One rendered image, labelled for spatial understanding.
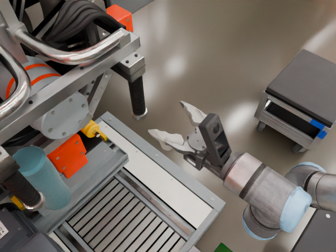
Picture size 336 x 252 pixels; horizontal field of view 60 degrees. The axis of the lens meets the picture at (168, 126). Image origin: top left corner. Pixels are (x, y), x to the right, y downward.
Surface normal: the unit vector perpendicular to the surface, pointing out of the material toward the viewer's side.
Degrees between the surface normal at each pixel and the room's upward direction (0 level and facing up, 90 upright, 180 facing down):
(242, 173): 30
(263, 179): 5
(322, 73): 0
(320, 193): 71
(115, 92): 0
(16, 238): 90
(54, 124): 90
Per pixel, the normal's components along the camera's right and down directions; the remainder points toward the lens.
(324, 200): -0.90, 0.26
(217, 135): 0.70, 0.18
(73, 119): 0.75, 0.54
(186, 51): 0.00, -0.58
